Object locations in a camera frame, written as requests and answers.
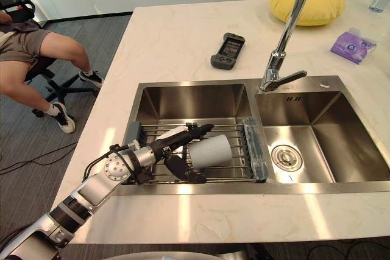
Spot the purple tissue pack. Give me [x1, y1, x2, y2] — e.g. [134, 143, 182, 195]
[330, 27, 378, 65]

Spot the black floor cable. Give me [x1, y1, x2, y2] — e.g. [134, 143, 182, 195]
[0, 141, 79, 175]

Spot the stainless steel double sink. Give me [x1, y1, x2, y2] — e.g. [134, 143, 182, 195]
[113, 75, 390, 197]

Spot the round sink drain strainer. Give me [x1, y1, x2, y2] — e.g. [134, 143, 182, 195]
[271, 144, 303, 172]

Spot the yellow round cushion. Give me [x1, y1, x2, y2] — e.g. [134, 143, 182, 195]
[268, 0, 346, 27]

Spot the wire sink drying rack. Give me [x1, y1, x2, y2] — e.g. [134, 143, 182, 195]
[127, 116, 270, 185]

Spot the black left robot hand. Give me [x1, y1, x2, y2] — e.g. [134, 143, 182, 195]
[150, 122, 215, 183]

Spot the grey cup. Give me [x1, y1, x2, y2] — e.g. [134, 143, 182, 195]
[186, 133, 233, 170]

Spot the chrome kitchen faucet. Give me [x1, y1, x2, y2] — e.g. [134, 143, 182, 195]
[258, 0, 321, 93]

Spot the black office chair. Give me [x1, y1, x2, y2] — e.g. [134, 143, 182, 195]
[0, 0, 100, 118]

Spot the grey handheld game controller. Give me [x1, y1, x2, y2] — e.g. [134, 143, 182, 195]
[210, 32, 246, 70]

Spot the person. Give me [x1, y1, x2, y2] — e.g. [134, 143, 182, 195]
[0, 9, 105, 135]

